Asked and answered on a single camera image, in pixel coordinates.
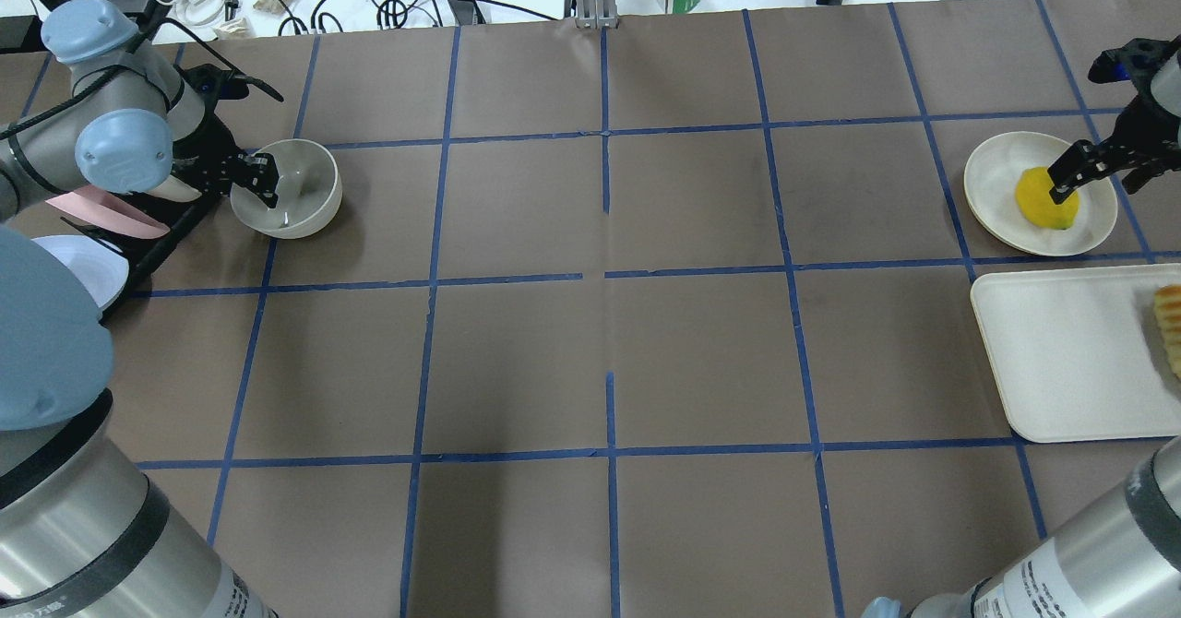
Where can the cream plate in rack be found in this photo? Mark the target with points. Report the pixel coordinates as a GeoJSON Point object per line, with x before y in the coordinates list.
{"type": "Point", "coordinates": [174, 190]}

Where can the pink plate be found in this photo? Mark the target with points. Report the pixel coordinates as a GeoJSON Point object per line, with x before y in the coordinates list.
{"type": "Point", "coordinates": [109, 212]}

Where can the sliced orange bread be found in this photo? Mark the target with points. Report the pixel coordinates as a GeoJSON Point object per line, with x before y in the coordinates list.
{"type": "Point", "coordinates": [1167, 318]}

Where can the white shallow plate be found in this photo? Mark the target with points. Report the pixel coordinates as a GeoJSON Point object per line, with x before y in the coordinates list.
{"type": "Point", "coordinates": [989, 180]}

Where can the white deep bowl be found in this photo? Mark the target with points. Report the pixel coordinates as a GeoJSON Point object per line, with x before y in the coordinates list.
{"type": "Point", "coordinates": [309, 192]}

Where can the white rectangular tray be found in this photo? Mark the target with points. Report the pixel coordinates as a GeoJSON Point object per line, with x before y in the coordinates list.
{"type": "Point", "coordinates": [1076, 354]}

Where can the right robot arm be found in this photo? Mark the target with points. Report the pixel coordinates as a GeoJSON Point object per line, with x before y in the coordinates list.
{"type": "Point", "coordinates": [1118, 557]}

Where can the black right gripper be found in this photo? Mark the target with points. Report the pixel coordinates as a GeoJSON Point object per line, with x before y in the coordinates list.
{"type": "Point", "coordinates": [1147, 143]}

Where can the black dish rack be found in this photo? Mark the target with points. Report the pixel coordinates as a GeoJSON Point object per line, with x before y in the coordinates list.
{"type": "Point", "coordinates": [145, 256]}

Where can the light blue plate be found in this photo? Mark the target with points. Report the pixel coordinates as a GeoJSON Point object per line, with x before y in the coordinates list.
{"type": "Point", "coordinates": [99, 267]}

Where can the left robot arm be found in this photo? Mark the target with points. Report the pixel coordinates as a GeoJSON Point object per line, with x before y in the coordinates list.
{"type": "Point", "coordinates": [85, 532]}

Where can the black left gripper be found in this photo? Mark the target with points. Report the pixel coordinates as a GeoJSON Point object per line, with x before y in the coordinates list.
{"type": "Point", "coordinates": [208, 159]}

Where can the yellow lemon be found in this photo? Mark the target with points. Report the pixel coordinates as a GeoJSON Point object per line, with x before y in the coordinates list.
{"type": "Point", "coordinates": [1034, 197]}

